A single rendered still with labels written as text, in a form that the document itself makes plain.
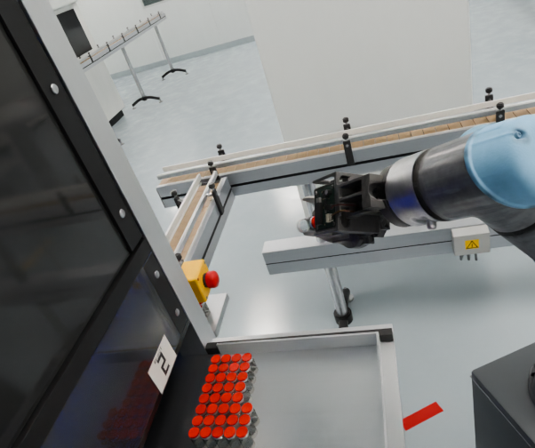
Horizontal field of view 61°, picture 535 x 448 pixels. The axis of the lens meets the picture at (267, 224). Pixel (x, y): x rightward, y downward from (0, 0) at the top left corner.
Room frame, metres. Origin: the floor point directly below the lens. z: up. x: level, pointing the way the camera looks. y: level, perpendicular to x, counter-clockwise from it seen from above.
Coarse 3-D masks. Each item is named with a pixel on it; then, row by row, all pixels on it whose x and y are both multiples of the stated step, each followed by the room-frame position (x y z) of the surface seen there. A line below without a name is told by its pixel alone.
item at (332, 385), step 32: (224, 352) 0.71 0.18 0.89; (256, 352) 0.69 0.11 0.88; (288, 352) 0.66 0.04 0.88; (320, 352) 0.63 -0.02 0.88; (352, 352) 0.61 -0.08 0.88; (256, 384) 0.61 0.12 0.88; (288, 384) 0.58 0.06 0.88; (320, 384) 0.56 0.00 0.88; (352, 384) 0.54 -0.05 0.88; (288, 416) 0.52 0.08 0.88; (320, 416) 0.50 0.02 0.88; (352, 416) 0.48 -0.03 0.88; (384, 416) 0.45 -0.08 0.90
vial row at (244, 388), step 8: (248, 360) 0.63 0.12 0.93; (240, 368) 0.62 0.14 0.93; (248, 368) 0.61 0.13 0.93; (256, 368) 0.64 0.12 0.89; (240, 376) 0.60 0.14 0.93; (248, 376) 0.61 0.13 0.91; (240, 384) 0.58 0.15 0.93; (248, 384) 0.59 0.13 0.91; (240, 392) 0.56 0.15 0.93; (248, 392) 0.57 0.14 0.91; (240, 400) 0.55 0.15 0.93; (248, 400) 0.57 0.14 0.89; (232, 408) 0.54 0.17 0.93; (240, 408) 0.53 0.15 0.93; (232, 416) 0.52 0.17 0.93; (240, 416) 0.53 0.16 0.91; (232, 424) 0.50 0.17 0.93; (224, 432) 0.49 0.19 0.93; (232, 432) 0.49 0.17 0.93; (232, 440) 0.48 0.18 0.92
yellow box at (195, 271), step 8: (184, 264) 0.87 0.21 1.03; (192, 264) 0.86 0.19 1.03; (200, 264) 0.85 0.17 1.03; (184, 272) 0.84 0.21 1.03; (192, 272) 0.83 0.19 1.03; (200, 272) 0.83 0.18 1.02; (192, 280) 0.81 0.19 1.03; (200, 280) 0.82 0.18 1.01; (192, 288) 0.81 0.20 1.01; (200, 288) 0.81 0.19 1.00; (208, 288) 0.83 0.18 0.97; (200, 296) 0.81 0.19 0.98; (208, 296) 0.82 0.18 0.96
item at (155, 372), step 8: (160, 344) 0.62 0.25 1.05; (168, 344) 0.64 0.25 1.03; (160, 352) 0.61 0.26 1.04; (168, 352) 0.63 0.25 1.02; (160, 360) 0.60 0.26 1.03; (168, 360) 0.62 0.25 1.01; (152, 368) 0.58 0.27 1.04; (160, 368) 0.59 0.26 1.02; (152, 376) 0.57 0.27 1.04; (160, 376) 0.58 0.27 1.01; (168, 376) 0.60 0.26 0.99; (160, 384) 0.57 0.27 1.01
